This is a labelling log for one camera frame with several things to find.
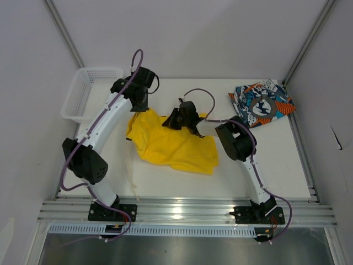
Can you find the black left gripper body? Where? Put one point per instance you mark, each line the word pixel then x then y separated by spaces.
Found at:
pixel 142 107

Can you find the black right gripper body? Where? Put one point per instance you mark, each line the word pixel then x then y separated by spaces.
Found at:
pixel 185 121

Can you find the yellow shorts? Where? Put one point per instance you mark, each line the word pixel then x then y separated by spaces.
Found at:
pixel 169 163

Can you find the colourful patterned shorts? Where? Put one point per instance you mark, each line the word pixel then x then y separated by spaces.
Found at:
pixel 260 103

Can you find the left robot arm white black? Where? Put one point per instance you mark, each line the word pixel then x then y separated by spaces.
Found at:
pixel 83 154

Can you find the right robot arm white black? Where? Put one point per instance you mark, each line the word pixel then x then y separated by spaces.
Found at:
pixel 238 143

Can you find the white plastic basket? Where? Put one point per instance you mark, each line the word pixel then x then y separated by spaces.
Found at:
pixel 88 92

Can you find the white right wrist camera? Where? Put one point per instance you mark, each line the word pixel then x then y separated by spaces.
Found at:
pixel 181 100

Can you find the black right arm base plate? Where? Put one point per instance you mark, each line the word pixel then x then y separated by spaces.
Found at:
pixel 248 215

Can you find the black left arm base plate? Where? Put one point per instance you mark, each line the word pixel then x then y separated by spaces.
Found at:
pixel 100 213

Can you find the aluminium mounting rail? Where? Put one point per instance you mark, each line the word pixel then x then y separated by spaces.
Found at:
pixel 188 212

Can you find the slotted grey cable duct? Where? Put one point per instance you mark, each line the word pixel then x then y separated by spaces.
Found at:
pixel 154 230

